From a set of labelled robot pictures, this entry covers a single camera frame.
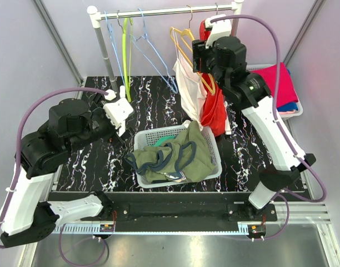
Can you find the clothes rack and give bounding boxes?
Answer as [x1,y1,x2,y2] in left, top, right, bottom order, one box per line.
[86,0,244,144]

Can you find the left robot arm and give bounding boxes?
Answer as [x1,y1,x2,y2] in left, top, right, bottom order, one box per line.
[0,96,134,248]

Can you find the grey basket with clothes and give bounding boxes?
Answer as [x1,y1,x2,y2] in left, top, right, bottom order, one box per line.
[247,65,303,120]

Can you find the green tank top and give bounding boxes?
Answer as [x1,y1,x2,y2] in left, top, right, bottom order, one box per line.
[153,135,176,147]

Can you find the yellow hanger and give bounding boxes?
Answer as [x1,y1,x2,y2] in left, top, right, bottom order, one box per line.
[169,18,216,95]

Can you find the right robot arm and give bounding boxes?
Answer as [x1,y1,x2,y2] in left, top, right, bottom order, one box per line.
[192,36,316,221]

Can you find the black marble mat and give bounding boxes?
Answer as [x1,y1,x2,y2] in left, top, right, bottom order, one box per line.
[57,76,272,192]

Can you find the blue folded shirt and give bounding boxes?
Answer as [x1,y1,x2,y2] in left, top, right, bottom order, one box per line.
[277,63,298,112]

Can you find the white wooden hanger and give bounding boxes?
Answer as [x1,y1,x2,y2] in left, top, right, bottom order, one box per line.
[223,100,232,135]

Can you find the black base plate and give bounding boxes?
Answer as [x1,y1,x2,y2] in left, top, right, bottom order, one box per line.
[48,192,305,235]

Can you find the red tank top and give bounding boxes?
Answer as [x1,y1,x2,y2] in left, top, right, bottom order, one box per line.
[199,21,229,137]

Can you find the magenta folded shirt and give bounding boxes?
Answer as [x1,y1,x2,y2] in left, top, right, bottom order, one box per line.
[252,62,298,107]

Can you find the lime green hanger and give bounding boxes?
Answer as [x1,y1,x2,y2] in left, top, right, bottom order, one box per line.
[121,17,133,102]

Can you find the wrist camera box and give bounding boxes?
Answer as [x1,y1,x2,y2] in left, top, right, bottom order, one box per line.
[103,85,134,136]
[204,14,232,49]

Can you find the white laundry basket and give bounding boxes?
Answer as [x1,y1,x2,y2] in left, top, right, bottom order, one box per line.
[133,125,222,189]

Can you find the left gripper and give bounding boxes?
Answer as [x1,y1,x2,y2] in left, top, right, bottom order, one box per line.
[67,90,136,153]

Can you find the pink tank top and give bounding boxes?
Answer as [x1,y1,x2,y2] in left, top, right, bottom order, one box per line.
[170,27,207,131]

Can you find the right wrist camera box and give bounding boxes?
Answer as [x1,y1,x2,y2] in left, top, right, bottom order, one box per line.
[204,14,232,49]

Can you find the olive printed tank top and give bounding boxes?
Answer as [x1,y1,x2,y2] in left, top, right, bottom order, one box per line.
[124,121,215,183]

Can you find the light blue wire hanger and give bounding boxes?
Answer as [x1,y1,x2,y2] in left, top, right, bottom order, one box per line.
[103,11,126,84]

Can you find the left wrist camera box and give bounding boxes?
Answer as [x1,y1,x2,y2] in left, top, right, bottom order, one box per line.
[103,85,134,136]

